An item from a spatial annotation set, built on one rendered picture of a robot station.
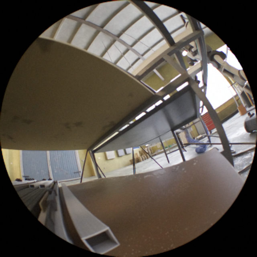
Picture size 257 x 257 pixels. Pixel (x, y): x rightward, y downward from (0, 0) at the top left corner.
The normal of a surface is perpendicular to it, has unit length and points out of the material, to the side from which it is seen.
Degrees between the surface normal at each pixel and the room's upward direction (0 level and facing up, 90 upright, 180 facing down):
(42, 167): 90
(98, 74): 180
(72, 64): 180
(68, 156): 90
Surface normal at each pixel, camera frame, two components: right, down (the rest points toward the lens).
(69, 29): 0.30, 0.89
